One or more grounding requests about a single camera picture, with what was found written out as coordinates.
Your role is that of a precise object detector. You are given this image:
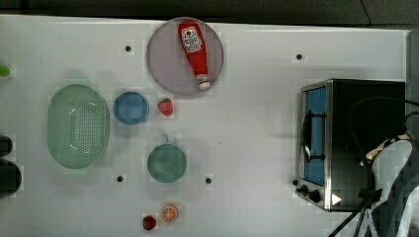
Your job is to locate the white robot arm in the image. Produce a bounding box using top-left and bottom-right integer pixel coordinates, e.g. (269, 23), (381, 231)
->
(359, 140), (418, 237)

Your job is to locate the red plush strawberry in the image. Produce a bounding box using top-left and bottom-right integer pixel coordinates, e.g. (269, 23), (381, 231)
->
(157, 98), (174, 117)

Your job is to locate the teal green cup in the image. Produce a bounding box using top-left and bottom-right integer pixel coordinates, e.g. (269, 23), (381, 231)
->
(147, 134), (188, 183)

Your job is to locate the grey round plate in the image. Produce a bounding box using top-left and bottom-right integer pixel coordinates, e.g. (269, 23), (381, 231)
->
(146, 17), (223, 97)

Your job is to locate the blue bowl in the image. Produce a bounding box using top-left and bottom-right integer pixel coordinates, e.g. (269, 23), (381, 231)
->
(113, 92), (149, 125)

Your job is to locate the red plush ketchup bottle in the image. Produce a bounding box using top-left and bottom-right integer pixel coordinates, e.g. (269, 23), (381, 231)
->
(178, 20), (210, 90)

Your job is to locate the orange slice toy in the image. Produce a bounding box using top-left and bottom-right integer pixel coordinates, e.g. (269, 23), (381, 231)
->
(161, 204), (179, 223)

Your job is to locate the dark red strawberry toy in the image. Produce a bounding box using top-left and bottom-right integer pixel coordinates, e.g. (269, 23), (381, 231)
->
(142, 215), (157, 231)

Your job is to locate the green oval colander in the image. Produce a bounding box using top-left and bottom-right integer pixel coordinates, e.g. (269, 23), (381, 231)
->
(47, 79), (110, 170)

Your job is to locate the small black round container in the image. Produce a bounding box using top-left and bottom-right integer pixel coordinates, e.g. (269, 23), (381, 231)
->
(0, 135), (13, 157)

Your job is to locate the large black round container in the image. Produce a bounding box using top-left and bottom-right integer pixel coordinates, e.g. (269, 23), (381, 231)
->
(0, 159), (22, 198)

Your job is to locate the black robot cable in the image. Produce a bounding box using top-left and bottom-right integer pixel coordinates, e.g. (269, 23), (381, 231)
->
(327, 96), (419, 237)

